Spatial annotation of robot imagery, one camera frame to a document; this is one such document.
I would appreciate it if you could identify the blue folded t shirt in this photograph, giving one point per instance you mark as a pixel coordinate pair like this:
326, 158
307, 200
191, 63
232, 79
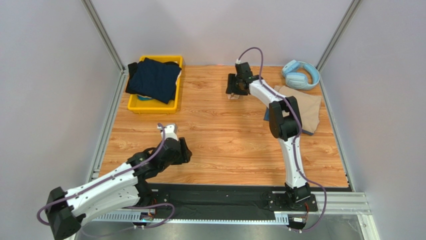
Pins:
267, 116

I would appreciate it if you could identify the aluminium frame rail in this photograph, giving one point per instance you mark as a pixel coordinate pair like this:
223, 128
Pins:
332, 203

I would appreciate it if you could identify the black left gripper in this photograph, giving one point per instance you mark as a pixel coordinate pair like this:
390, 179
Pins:
185, 154

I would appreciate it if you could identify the light blue headphones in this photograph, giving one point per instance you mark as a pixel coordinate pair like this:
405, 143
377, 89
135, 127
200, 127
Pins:
298, 80

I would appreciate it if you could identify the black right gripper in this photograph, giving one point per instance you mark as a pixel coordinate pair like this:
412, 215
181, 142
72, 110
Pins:
233, 84

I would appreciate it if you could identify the pinkish cube power adapter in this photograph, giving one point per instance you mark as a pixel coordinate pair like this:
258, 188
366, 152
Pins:
233, 96

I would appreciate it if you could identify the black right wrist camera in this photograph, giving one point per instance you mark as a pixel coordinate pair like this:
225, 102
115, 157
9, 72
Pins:
243, 70

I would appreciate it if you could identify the yellow plastic bin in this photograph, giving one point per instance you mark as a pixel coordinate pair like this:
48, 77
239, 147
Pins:
158, 77

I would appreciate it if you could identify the teal cloth in bin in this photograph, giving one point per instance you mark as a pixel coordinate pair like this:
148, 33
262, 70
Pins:
144, 98

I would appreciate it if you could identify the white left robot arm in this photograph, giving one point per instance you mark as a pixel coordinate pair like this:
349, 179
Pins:
67, 211

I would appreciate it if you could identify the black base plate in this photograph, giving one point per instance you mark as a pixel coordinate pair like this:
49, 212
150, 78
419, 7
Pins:
221, 202

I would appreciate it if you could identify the navy t shirt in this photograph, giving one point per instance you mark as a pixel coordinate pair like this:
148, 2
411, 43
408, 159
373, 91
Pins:
153, 80

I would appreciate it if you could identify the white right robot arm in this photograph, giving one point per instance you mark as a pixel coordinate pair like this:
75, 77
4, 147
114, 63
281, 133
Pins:
285, 126

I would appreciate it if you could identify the beige folded t shirt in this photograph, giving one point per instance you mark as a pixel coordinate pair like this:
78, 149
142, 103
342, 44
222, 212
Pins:
309, 108

